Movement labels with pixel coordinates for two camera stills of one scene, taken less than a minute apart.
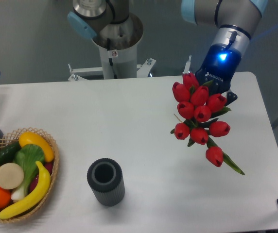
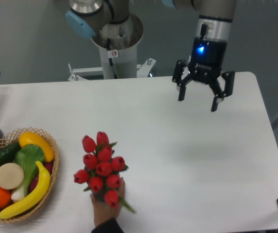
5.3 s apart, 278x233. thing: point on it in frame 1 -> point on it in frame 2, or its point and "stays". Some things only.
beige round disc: [9, 175] stays
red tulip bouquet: [196, 108] -> [102, 170]
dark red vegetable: [49, 166] stays
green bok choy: [26, 156] stays
